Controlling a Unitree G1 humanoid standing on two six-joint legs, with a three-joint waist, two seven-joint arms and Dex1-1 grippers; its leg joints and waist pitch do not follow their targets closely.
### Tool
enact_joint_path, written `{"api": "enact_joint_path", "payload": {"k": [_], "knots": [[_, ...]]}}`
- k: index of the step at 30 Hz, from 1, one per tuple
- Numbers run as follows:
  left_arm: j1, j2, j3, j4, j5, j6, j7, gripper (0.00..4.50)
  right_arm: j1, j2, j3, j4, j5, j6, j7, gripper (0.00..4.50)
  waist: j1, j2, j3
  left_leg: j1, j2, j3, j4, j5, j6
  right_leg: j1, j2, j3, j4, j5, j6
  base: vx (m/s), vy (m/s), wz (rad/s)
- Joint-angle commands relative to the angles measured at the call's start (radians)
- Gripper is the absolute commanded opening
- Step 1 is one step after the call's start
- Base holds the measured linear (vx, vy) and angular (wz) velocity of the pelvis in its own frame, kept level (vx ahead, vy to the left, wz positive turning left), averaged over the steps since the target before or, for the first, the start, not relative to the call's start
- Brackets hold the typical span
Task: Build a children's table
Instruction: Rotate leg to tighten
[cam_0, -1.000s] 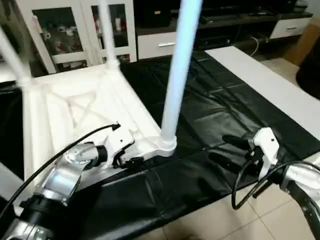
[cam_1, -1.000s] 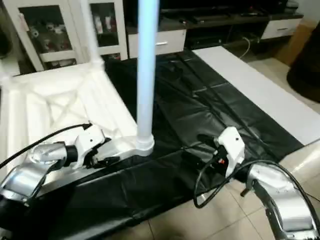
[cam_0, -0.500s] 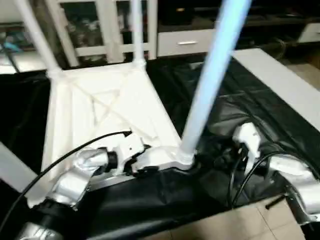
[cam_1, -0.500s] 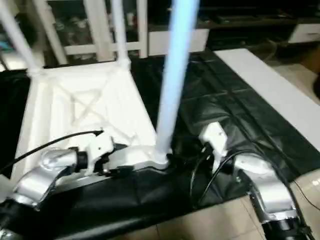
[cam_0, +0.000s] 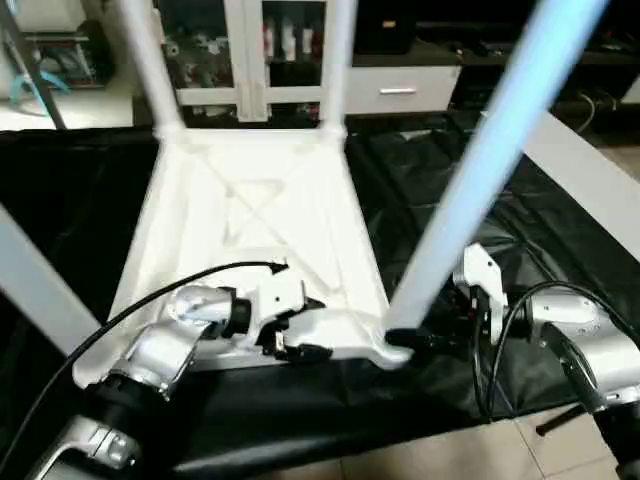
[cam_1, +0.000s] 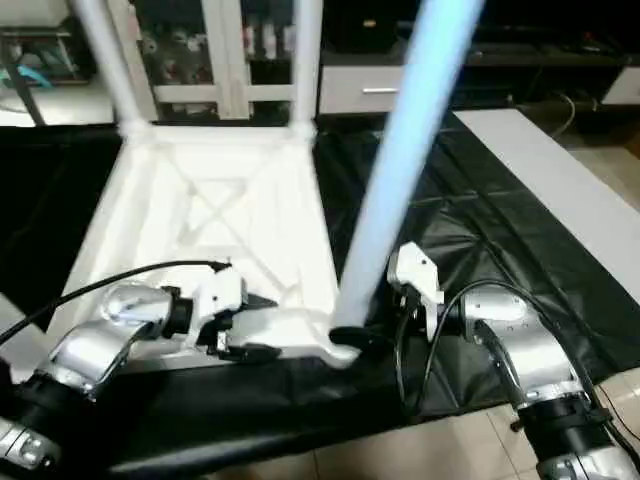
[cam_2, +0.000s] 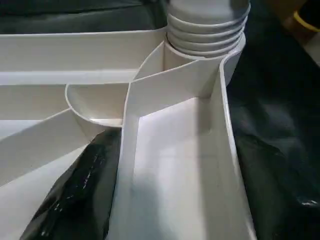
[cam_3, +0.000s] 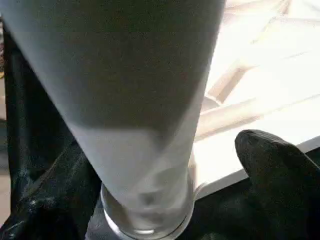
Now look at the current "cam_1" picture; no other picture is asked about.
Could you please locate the black tripod leg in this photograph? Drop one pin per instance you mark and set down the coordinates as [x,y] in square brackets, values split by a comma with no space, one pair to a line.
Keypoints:
[520,424]

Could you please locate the black work mat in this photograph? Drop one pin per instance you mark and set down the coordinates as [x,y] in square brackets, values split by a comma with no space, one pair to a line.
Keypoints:
[500,230]

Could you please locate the white plastic table leg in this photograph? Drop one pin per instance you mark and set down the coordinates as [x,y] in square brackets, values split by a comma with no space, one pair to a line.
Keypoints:
[306,60]
[108,60]
[14,320]
[405,150]

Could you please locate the white drawer unit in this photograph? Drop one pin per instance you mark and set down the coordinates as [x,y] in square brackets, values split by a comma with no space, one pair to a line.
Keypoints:
[365,92]

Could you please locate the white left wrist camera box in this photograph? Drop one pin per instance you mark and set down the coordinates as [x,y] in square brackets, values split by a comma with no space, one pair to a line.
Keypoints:
[220,295]

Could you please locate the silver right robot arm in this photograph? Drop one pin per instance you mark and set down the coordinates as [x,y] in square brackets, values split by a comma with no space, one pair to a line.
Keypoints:
[530,370]

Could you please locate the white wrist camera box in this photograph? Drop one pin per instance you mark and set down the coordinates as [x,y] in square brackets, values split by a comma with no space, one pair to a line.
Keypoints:
[415,275]
[220,295]

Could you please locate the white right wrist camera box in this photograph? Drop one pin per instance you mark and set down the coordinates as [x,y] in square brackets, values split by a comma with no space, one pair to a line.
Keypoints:
[415,275]

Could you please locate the white low cabinet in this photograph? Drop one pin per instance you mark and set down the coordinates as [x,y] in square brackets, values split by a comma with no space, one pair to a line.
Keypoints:
[620,88]

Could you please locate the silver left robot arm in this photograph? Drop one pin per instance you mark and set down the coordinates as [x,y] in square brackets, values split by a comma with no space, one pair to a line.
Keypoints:
[90,340]

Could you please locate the teal stand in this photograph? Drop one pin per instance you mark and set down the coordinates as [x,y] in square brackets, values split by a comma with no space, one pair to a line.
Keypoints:
[30,78]

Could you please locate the white plastic table top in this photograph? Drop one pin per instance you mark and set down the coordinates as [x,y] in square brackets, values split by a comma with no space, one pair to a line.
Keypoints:
[210,210]

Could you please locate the white glass door cabinet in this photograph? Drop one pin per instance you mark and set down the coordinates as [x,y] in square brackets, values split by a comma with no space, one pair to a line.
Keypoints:
[220,55]

